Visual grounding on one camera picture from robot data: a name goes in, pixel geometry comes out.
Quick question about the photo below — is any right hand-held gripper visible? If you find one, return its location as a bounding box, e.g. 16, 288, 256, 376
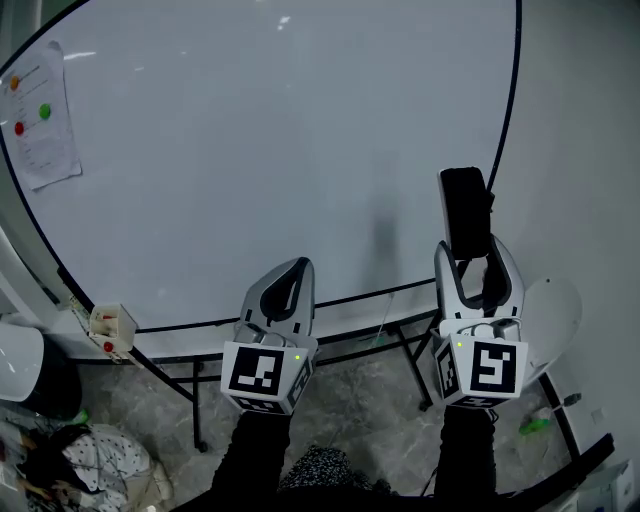
430, 233, 530, 409

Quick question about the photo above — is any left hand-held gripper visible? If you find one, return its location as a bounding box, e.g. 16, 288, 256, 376
219, 257, 319, 416

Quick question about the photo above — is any black whiteboard eraser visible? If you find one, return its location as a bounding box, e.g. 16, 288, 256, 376
437, 166, 497, 261

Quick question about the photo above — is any person's left forearm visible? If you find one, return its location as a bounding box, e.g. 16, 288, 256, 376
209, 411, 292, 502

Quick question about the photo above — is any person's right forearm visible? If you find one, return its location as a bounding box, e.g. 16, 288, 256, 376
432, 405, 497, 499

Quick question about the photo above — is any white shell chair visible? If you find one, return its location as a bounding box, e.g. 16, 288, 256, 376
521, 276, 584, 385
0, 321, 84, 422

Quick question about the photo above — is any green bottle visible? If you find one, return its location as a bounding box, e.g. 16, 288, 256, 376
518, 406, 552, 437

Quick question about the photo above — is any white marker tray box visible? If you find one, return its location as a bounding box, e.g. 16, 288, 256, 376
88, 302, 138, 365

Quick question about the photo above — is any person's dark clothing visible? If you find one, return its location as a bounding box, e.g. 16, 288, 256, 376
276, 444, 402, 502

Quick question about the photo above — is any white cardboard box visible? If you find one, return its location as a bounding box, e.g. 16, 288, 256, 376
581, 459, 637, 512

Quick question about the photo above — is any printed paper sheet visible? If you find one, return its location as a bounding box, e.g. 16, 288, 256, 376
0, 40, 83, 192

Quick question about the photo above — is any black curved frame bar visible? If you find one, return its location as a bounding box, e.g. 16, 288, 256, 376
498, 371, 617, 502

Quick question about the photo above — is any white whiteboard with black frame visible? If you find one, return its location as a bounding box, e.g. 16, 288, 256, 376
0, 0, 524, 454

